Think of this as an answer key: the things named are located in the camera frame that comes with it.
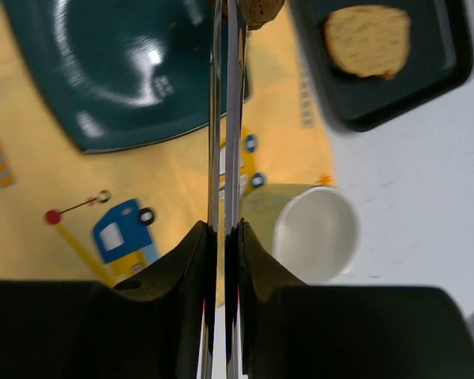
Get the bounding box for yellow vehicle print placemat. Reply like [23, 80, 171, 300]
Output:
[0, 8, 337, 280]

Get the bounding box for brown chocolate muffin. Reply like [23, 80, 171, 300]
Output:
[222, 0, 285, 31]

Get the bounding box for metal tongs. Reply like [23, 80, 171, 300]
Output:
[200, 1, 247, 378]

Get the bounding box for teal square plate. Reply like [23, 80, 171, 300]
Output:
[3, 0, 254, 155]

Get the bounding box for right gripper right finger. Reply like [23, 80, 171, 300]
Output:
[230, 221, 474, 378]

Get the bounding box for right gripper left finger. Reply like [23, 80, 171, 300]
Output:
[0, 222, 209, 378]

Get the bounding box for bread slice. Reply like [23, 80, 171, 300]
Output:
[322, 5, 411, 80]

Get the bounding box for black baking tray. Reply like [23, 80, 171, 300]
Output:
[290, 1, 473, 132]

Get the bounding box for pale green mug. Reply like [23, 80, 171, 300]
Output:
[240, 184, 360, 284]

